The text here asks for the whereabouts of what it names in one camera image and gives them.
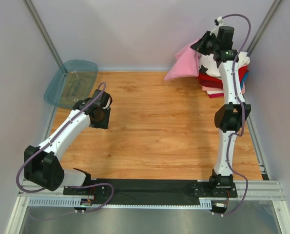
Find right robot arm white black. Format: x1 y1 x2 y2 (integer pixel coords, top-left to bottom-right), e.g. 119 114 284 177
191 26 251 197

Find red folded shirt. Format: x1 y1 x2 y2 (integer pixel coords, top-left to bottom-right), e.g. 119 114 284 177
197 66 249 89

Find aluminium frame post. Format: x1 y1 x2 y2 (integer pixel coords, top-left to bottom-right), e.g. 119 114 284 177
247 0 284 56
23 0 63 67

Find slotted grey cable duct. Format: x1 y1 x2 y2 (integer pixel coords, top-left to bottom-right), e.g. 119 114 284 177
27 197 213 209

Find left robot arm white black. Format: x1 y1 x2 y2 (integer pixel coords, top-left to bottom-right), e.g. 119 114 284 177
22 89 113 195

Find white black printed folded shirt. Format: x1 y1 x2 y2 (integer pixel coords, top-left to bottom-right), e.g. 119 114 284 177
199 52 250 78

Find light pink folded shirt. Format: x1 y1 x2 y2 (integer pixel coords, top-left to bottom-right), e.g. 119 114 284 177
201 84 245 95

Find pink t shirt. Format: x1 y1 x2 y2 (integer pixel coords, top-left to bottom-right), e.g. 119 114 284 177
164 39 201 81

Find aluminium frame post left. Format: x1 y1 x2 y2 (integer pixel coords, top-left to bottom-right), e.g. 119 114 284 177
23 0 63 67

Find crimson folded shirt bottom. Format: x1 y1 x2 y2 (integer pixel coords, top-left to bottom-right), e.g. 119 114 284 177
208 93 224 98

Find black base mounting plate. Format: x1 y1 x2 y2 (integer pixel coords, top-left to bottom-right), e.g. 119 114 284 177
61 178 238 206

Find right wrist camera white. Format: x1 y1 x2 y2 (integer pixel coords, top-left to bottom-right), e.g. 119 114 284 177
210 17 226 37

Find teal transparent plastic bin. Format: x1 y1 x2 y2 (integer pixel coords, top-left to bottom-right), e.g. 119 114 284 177
44 59 98 109

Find aluminium frame post right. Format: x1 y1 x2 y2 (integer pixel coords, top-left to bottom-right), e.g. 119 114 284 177
247 0 284 56

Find blue folded shirt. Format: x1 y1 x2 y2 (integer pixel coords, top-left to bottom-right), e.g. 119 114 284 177
242 71 249 83

